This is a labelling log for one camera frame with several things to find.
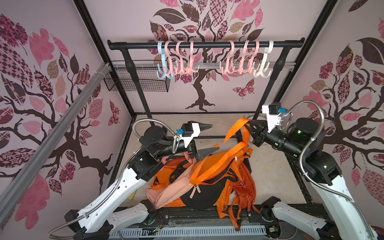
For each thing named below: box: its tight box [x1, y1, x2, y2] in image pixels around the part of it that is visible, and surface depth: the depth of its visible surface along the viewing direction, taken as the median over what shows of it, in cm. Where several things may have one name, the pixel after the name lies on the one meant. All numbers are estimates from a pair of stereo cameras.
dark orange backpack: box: [216, 161, 261, 231], surface depth 78 cm
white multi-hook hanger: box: [253, 40, 274, 77], surface depth 55 cm
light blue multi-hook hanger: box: [156, 41, 174, 79], surface depth 53 cm
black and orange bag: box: [180, 147, 243, 210], surface depth 75 cm
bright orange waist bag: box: [151, 118, 254, 190], surface depth 66 cm
